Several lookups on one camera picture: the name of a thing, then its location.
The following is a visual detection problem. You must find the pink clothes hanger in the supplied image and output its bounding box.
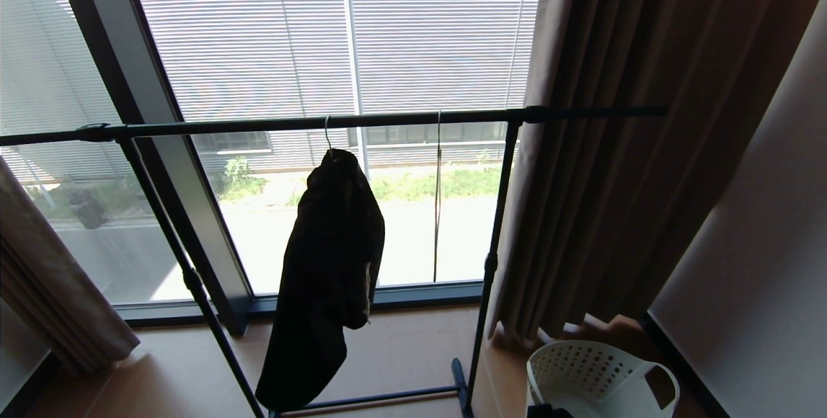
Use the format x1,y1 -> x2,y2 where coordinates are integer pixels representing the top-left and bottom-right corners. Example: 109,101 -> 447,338
431,110 -> 445,284
323,114 -> 338,162

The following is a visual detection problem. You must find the black garment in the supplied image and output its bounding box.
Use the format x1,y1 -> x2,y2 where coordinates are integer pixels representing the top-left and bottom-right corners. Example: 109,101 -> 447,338
255,148 -> 387,413

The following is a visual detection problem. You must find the black clothes rack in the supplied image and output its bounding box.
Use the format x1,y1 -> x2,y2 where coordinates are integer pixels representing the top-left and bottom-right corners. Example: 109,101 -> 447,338
0,105 -> 669,418

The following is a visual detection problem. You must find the white laundry basket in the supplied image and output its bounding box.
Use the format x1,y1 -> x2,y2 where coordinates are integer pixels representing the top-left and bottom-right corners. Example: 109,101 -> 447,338
525,339 -> 681,418

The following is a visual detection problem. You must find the window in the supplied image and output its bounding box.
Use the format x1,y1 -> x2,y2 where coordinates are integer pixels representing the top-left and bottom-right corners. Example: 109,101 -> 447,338
0,0 -> 550,329

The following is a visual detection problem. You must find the brown curtain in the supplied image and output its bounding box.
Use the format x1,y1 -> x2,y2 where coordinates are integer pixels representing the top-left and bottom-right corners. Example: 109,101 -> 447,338
487,0 -> 827,349
0,158 -> 141,378

